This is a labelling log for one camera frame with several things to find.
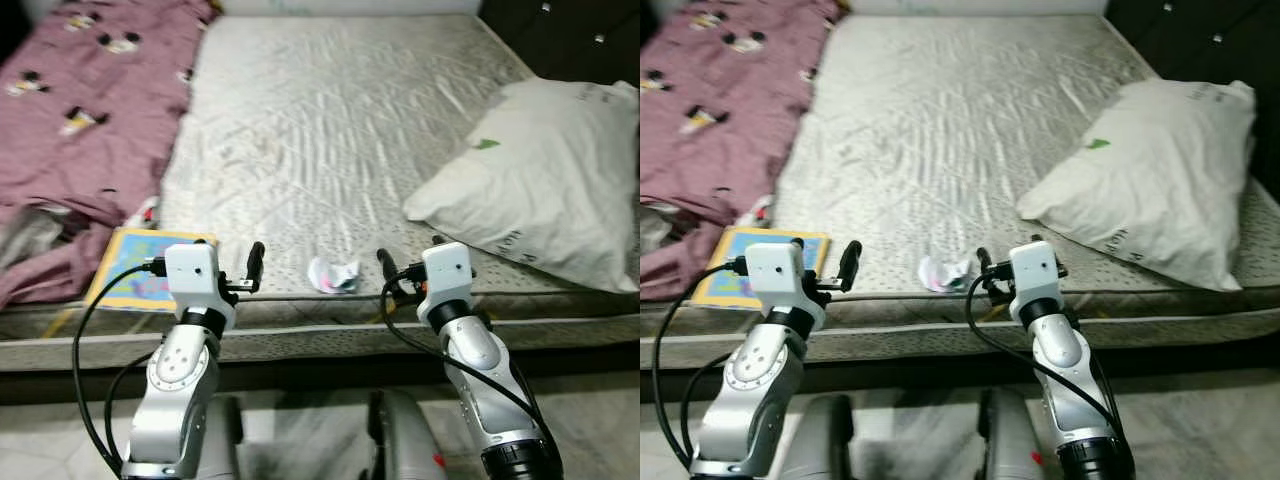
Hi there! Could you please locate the pink Mickey print blanket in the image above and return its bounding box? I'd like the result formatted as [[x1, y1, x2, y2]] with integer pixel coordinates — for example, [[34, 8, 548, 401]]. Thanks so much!
[[640, 0, 841, 301], [0, 0, 219, 311]]

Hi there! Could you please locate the grey white garment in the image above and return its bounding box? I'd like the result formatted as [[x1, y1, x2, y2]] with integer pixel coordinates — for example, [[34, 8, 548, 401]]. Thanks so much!
[[0, 205, 76, 271], [640, 205, 681, 256]]

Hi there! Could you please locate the grey leg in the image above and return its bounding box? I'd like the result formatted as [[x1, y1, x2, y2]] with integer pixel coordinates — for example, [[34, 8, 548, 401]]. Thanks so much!
[[365, 388, 451, 480], [795, 393, 856, 480], [195, 395, 246, 480], [975, 388, 1051, 480]]

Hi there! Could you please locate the grey left leg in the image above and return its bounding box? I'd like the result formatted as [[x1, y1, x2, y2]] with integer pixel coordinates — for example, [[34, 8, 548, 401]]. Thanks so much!
[[795, 393, 856, 480], [195, 395, 246, 480]]

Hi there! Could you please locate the colourful children's book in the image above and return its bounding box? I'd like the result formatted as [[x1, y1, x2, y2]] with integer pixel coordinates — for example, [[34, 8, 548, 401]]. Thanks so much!
[[692, 226, 831, 309], [84, 228, 219, 313]]

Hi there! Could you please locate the white pillow with tree print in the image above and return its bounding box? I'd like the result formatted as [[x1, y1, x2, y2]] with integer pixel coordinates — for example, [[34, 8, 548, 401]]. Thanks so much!
[[1016, 78, 1257, 293], [403, 78, 641, 294]]

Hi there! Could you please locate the black tufted headboard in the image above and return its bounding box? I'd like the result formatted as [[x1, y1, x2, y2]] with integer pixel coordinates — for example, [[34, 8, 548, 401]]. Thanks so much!
[[478, 0, 641, 86], [1105, 0, 1280, 201]]

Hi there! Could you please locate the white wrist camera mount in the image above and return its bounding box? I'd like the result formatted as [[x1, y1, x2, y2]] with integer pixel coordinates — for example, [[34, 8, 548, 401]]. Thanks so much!
[[745, 242, 826, 331], [163, 242, 237, 331], [418, 242, 476, 326], [1005, 240, 1066, 323]]

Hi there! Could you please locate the short black left arm cable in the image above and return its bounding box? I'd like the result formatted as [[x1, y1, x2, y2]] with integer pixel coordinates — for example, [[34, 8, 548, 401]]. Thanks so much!
[[680, 350, 731, 461], [103, 348, 153, 463]]

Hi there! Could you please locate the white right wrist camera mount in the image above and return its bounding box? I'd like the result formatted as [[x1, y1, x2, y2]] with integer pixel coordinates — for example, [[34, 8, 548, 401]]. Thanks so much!
[[418, 242, 476, 326], [1005, 240, 1066, 323]]

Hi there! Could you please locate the grey right leg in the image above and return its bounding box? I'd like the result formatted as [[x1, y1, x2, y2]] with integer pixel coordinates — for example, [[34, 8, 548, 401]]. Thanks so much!
[[365, 388, 451, 480], [975, 388, 1051, 480]]

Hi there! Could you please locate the white paper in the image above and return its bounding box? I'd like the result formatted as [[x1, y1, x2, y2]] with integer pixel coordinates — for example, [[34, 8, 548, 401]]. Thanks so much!
[[918, 255, 976, 294], [307, 257, 362, 295]]

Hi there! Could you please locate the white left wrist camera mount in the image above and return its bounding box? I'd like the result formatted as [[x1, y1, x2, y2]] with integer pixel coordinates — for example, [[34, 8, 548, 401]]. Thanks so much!
[[163, 242, 237, 331], [745, 242, 826, 331]]

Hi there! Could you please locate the quilted grey mattress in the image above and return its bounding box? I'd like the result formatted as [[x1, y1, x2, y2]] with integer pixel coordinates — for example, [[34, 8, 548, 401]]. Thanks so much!
[[640, 14, 1280, 326], [0, 14, 641, 336]]

